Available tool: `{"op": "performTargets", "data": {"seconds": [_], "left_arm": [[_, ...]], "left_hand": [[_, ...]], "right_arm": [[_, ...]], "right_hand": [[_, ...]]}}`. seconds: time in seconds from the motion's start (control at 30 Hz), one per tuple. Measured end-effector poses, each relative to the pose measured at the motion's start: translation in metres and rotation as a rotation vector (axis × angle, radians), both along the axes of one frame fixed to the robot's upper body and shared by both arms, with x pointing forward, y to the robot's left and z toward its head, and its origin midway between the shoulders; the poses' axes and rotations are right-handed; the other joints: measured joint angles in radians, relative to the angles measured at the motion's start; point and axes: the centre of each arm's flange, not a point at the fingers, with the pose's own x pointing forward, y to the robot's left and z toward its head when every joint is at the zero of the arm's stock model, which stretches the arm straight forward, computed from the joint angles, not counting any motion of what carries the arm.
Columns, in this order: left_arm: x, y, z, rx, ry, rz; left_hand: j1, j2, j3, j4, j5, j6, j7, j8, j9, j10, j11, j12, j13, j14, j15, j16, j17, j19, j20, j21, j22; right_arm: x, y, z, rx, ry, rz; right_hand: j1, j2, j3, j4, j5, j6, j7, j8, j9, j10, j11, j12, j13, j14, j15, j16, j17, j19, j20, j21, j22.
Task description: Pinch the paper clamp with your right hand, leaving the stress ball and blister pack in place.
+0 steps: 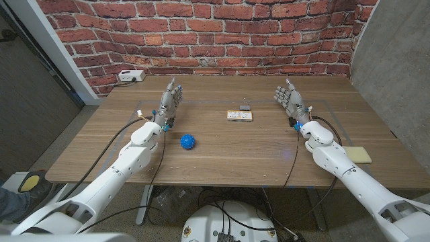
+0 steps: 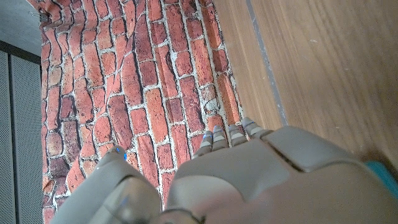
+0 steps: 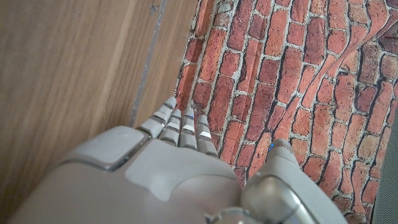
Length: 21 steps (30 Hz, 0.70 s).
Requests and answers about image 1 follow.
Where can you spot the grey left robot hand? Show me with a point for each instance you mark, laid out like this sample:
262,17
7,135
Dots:
168,104

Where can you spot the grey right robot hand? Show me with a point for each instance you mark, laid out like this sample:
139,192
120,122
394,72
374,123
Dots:
295,104

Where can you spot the black paper clamp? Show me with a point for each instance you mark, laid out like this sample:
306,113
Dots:
245,107

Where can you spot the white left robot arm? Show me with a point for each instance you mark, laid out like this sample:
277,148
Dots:
100,188

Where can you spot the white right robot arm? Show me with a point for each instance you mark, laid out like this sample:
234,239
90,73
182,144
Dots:
352,178

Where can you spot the blue spiky stress ball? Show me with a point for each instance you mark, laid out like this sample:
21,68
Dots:
187,141

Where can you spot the white power strip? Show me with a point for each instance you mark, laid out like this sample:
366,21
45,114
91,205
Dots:
131,75

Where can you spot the pale yellow sponge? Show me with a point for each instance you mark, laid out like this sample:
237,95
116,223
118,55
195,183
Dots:
357,154

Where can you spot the red brick printed backdrop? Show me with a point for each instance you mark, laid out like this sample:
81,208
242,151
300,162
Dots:
215,33

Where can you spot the clear plastic bag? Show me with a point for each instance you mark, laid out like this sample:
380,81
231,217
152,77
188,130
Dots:
173,198

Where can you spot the grey metal table leg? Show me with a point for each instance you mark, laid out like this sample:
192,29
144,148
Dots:
315,208
143,205

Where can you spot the white robot torso base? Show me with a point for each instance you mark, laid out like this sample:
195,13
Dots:
228,222

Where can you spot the yellow black foot pedal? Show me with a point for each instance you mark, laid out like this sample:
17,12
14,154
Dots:
30,183

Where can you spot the person leg in jeans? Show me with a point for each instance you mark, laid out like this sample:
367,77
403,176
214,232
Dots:
10,203

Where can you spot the white door frame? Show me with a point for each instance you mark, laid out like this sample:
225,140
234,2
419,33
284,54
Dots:
50,43

